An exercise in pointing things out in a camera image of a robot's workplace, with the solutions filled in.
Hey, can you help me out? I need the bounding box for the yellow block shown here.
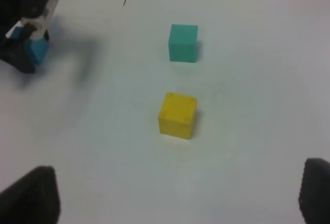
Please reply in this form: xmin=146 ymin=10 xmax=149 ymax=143
xmin=158 ymin=92 xmax=197 ymax=140

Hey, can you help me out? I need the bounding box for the green block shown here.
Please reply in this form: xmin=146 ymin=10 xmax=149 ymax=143
xmin=168 ymin=24 xmax=198 ymax=63

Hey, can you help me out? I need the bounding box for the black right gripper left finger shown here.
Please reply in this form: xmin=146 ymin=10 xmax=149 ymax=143
xmin=1 ymin=166 xmax=61 ymax=223

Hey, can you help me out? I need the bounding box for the blue block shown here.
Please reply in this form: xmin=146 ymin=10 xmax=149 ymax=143
xmin=9 ymin=26 xmax=49 ymax=66

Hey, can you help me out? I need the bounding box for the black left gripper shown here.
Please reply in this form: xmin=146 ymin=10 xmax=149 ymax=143
xmin=1 ymin=0 xmax=59 ymax=74

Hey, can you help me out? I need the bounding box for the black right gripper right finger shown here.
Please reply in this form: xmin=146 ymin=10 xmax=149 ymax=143
xmin=298 ymin=158 xmax=329 ymax=224

